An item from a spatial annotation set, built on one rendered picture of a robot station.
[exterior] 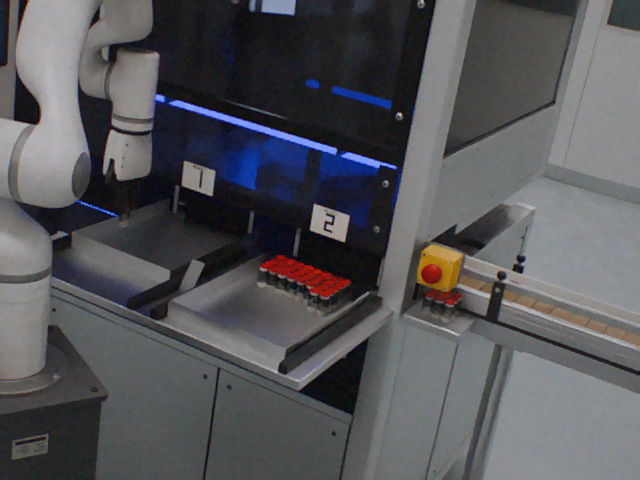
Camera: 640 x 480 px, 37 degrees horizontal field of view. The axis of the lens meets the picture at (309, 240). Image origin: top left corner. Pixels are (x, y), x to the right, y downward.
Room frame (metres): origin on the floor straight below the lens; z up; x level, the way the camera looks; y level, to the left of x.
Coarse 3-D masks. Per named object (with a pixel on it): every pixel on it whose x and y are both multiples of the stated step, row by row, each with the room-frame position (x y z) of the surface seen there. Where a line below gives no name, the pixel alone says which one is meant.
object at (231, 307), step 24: (216, 288) 1.78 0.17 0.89; (240, 288) 1.82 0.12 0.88; (264, 288) 1.84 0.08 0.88; (168, 312) 1.64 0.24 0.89; (192, 312) 1.61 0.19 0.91; (216, 312) 1.69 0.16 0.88; (240, 312) 1.71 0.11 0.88; (264, 312) 1.72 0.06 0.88; (288, 312) 1.74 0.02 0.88; (336, 312) 1.78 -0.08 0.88; (216, 336) 1.59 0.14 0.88; (240, 336) 1.57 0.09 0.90; (264, 336) 1.62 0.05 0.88; (288, 336) 1.64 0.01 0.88; (312, 336) 1.62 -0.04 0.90
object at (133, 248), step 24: (144, 216) 2.10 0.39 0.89; (168, 216) 2.15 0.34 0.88; (72, 240) 1.89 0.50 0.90; (96, 240) 1.94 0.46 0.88; (120, 240) 1.96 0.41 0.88; (144, 240) 1.98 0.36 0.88; (168, 240) 2.01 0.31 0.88; (192, 240) 2.03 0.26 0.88; (216, 240) 2.05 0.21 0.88; (240, 240) 2.01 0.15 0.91; (120, 264) 1.83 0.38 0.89; (144, 264) 1.80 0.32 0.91; (168, 264) 1.88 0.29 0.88
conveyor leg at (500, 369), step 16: (496, 352) 1.89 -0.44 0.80; (512, 352) 1.88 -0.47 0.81; (496, 368) 1.88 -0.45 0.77; (512, 368) 1.89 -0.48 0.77; (496, 384) 1.88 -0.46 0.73; (496, 400) 1.88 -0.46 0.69; (480, 416) 1.89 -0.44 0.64; (496, 416) 1.88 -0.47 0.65; (480, 432) 1.88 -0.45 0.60; (480, 448) 1.88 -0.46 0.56; (464, 464) 1.90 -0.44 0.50; (480, 464) 1.88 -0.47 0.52
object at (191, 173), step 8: (184, 168) 2.08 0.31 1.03; (192, 168) 2.07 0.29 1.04; (200, 168) 2.06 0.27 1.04; (184, 176) 2.08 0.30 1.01; (192, 176) 2.07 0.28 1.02; (208, 176) 2.05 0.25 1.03; (184, 184) 2.08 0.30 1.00; (192, 184) 2.07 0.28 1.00; (208, 184) 2.05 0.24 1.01; (208, 192) 2.05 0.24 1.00
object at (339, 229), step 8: (320, 208) 1.93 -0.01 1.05; (312, 216) 1.93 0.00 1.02; (320, 216) 1.93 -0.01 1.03; (328, 216) 1.92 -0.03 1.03; (336, 216) 1.91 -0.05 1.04; (344, 216) 1.90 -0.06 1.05; (312, 224) 1.93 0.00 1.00; (320, 224) 1.92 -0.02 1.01; (328, 224) 1.92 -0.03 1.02; (336, 224) 1.91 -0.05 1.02; (344, 224) 1.90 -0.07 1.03; (320, 232) 1.92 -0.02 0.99; (328, 232) 1.91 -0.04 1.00; (336, 232) 1.91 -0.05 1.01; (344, 232) 1.90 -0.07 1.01; (344, 240) 1.90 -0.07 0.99
